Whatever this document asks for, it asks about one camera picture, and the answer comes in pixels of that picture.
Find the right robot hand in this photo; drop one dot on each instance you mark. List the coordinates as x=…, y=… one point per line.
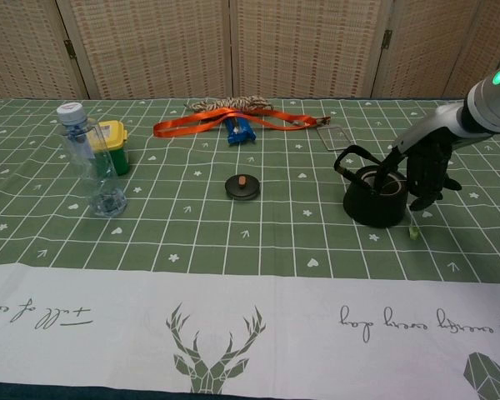
x=427, y=162

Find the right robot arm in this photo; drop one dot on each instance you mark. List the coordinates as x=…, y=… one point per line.
x=489, y=104

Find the black cast-iron teapot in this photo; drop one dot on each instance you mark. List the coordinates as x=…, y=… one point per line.
x=371, y=212

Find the black teapot lid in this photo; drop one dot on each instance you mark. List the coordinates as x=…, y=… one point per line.
x=241, y=189

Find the clear badge holder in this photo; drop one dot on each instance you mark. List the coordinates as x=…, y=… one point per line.
x=333, y=136

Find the brass screen hinge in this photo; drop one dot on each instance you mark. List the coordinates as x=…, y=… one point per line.
x=387, y=38
x=70, y=49

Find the blue clip object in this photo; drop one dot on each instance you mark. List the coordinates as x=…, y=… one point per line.
x=239, y=134

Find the green grid deer tablecloth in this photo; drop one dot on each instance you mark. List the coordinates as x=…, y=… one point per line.
x=250, y=250

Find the woven folding screen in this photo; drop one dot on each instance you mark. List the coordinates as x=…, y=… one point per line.
x=158, y=46

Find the yellow-lidded green box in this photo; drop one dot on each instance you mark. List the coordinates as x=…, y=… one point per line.
x=117, y=143

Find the clear plastic water bottle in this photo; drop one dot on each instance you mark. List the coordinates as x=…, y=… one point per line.
x=104, y=183

